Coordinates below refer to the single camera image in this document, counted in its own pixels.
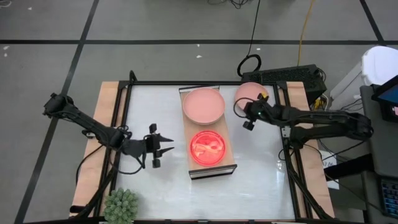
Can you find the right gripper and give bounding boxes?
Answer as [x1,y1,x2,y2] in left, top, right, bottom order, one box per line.
[243,93,276,131]

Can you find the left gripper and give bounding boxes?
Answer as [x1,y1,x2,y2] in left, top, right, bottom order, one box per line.
[119,123,175,169]

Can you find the pink matte plate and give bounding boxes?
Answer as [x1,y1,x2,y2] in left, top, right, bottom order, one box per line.
[182,87,226,126]
[234,82,270,111]

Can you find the wooden tray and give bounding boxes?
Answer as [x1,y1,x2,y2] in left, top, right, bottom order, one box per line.
[178,85,238,180]

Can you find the black computer case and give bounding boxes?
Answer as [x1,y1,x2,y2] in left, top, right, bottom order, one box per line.
[241,64,327,105]

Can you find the green succulent plant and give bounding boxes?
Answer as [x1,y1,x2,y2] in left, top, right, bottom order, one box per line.
[103,187,140,224]

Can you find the white paper sheet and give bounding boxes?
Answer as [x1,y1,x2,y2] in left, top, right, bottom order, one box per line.
[318,151,340,190]

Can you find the black desk leg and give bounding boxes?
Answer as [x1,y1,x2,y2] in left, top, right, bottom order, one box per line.
[323,154,374,181]

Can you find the grey desk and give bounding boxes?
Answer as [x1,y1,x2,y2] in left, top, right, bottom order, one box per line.
[359,83,398,224]

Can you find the white bin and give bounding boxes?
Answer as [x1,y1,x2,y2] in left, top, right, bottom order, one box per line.
[360,45,398,87]

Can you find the tablet with blue screen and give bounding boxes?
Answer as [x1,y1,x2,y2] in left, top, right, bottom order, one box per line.
[371,74,398,105]

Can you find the black keyboard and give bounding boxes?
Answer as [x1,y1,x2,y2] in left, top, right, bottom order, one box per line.
[377,177,398,218]

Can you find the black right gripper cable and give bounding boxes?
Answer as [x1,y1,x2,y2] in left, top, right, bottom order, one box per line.
[233,96,251,119]

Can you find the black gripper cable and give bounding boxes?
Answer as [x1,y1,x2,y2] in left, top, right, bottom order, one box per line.
[107,149,147,175]
[233,96,251,119]

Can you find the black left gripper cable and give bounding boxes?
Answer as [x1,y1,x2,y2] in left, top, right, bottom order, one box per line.
[107,149,147,175]

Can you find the black aluminium table frame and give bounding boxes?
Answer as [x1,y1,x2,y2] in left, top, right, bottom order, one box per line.
[70,70,335,224]

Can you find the yellow cable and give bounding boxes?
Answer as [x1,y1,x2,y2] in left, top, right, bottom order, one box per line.
[297,0,315,67]

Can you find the black floor cable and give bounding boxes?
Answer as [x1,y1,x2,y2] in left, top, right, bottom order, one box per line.
[236,0,262,78]

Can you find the black base cable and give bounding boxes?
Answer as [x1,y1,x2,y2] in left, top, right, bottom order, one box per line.
[75,143,105,187]

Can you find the black cable bundle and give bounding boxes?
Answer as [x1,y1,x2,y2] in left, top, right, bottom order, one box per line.
[207,0,249,9]

